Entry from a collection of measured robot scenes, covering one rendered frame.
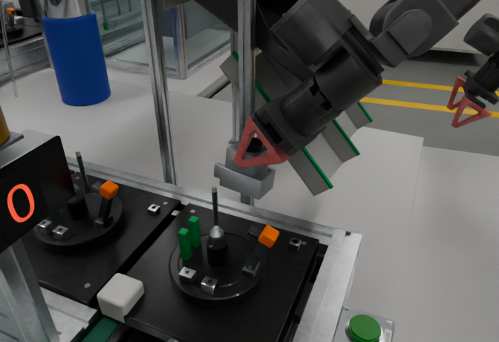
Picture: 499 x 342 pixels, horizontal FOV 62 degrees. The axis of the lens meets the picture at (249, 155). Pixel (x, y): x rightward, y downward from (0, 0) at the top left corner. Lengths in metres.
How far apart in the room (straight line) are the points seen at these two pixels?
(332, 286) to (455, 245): 0.34
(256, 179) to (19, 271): 0.29
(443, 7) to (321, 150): 0.41
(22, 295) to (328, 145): 0.57
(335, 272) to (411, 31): 0.37
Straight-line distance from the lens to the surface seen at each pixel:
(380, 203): 0.97
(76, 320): 0.65
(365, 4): 4.49
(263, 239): 0.54
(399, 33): 0.45
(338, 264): 0.68
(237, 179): 0.56
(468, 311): 0.81
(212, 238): 0.58
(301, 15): 0.45
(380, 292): 0.78
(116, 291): 0.61
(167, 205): 0.76
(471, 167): 1.18
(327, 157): 0.81
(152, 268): 0.65
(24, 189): 0.43
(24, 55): 1.83
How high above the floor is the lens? 1.44
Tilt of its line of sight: 32 degrees down
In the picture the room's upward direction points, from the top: straight up
